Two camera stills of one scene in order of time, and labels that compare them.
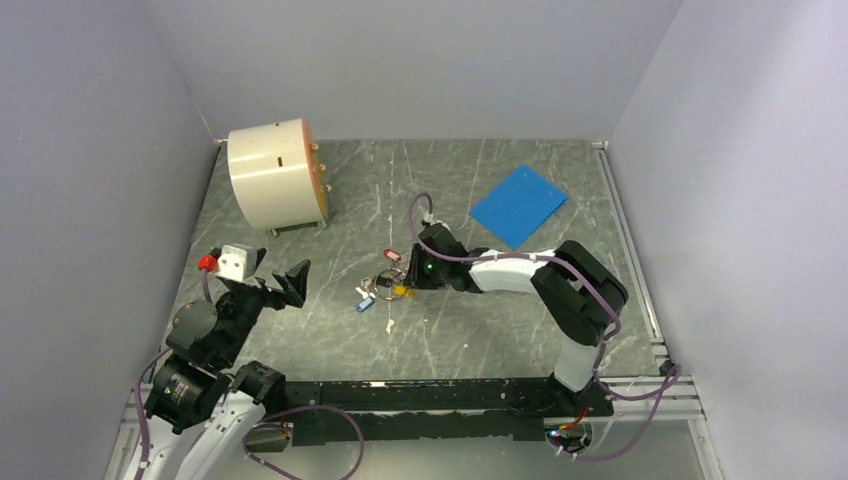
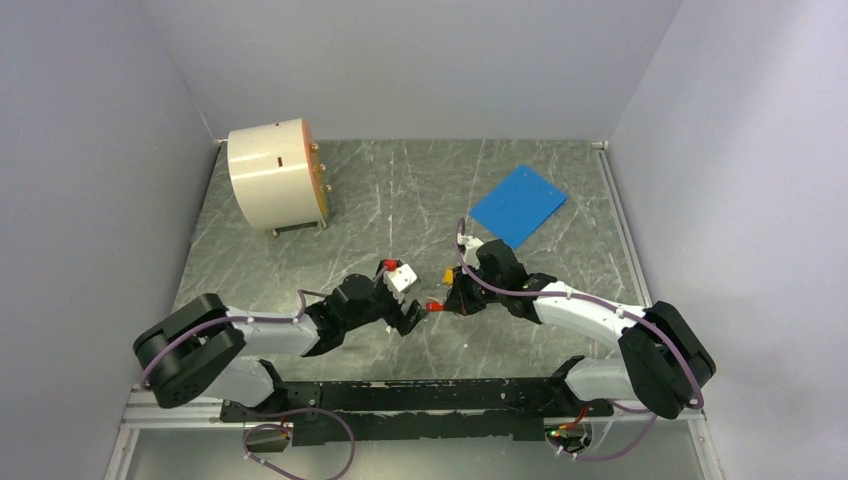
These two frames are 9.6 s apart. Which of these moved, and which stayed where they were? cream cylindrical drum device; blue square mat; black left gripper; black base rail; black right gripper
Moved: black right gripper; black left gripper
Stayed: cream cylindrical drum device; black base rail; blue square mat
